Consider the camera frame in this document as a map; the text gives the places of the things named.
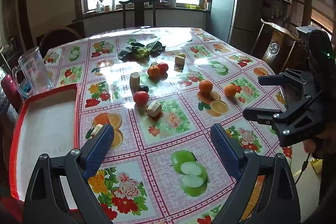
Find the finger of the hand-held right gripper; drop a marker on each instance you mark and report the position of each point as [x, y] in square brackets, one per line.
[262, 115]
[273, 80]

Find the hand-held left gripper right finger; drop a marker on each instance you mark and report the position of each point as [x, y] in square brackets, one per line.
[223, 148]

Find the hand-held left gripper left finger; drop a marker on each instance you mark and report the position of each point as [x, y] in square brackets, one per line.
[101, 145]

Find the orange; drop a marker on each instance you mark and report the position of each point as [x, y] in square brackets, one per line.
[230, 90]
[153, 71]
[205, 86]

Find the red rimmed white tray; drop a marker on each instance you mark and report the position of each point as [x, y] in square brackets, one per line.
[44, 129]

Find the red tomato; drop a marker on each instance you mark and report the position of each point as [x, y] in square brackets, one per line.
[164, 67]
[141, 97]

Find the dark purple plum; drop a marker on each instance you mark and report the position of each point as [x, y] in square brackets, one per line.
[143, 88]

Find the person's right hand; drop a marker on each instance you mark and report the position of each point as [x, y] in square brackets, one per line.
[309, 146]

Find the beige cut vegetable piece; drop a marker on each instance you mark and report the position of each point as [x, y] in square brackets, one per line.
[134, 79]
[154, 108]
[179, 60]
[95, 130]

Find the wooden chair with round emblem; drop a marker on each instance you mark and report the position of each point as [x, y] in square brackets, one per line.
[274, 48]

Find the grey refrigerator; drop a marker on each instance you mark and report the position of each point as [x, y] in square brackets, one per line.
[231, 8]

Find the small green fruit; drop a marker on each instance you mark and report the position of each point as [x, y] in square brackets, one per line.
[182, 55]

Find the dark green leafy vegetable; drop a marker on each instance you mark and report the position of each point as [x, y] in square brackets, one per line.
[131, 52]

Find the clear glass pitcher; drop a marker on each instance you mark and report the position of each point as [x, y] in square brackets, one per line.
[34, 69]

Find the red thermos bottle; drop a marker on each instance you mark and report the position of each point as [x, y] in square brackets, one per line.
[10, 90]

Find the green box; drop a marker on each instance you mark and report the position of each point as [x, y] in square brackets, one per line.
[194, 6]

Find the dark kettle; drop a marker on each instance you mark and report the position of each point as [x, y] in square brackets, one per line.
[166, 1]

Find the dark wooden chair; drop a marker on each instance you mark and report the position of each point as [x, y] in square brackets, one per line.
[139, 14]

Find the small clear bottle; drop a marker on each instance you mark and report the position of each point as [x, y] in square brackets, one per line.
[98, 6]

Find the tall white cone bottle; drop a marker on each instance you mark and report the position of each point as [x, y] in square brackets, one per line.
[113, 2]

